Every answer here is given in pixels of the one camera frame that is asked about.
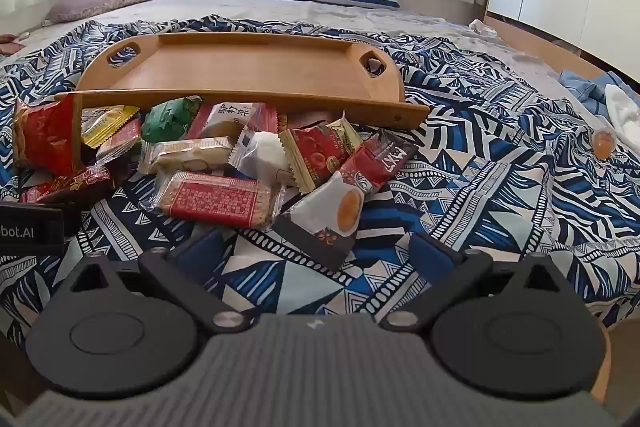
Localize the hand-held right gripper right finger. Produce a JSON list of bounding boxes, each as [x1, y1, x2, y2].
[[377, 231, 568, 334]]

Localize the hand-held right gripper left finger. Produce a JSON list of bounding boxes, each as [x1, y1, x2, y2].
[[65, 227, 251, 334]]

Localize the dark red snack bar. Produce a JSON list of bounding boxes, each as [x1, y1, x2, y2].
[[19, 164, 112, 204]]

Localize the red label cracker packet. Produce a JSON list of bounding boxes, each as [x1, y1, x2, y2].
[[152, 170, 287, 229]]

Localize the red almond snack bag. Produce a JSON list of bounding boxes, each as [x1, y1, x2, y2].
[[12, 96, 77, 178]]

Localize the clear-wrapped cream biscuits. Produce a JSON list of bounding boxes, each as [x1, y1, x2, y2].
[[139, 136, 237, 176]]

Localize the dark red coffee stick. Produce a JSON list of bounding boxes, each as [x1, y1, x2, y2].
[[332, 129, 420, 196]]

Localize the white coffee sachet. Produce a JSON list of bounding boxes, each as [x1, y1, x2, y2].
[[272, 171, 364, 272]]

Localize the white cake clear wrapper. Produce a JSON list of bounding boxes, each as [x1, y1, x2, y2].
[[227, 130, 296, 184]]

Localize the yellow snack packet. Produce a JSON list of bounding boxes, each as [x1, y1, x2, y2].
[[80, 105, 141, 146]]

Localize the pink packet white label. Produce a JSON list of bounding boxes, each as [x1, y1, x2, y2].
[[186, 102, 279, 142]]

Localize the green snack packet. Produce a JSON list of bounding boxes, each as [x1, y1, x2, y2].
[[141, 95, 203, 142]]

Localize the red packet gold edges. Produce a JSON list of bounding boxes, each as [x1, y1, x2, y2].
[[278, 118, 364, 194]]

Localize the wooden tray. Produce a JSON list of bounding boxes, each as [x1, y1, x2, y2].
[[55, 32, 431, 172]]

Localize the blue white patterned blanket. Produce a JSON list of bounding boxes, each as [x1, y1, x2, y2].
[[0, 14, 640, 348]]

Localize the orange jelly cup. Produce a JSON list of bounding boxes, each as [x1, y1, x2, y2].
[[591, 129, 617, 160]]

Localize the light blue cloth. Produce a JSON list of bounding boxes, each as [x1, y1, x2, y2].
[[559, 69, 640, 115]]

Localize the small white crumpled cloth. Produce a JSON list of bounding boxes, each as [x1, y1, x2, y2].
[[469, 19, 498, 38]]

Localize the grey bed sheet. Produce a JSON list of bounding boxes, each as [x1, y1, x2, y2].
[[0, 0, 640, 148]]

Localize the wooden bed frame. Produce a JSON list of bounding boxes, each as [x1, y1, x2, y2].
[[485, 14, 640, 80]]

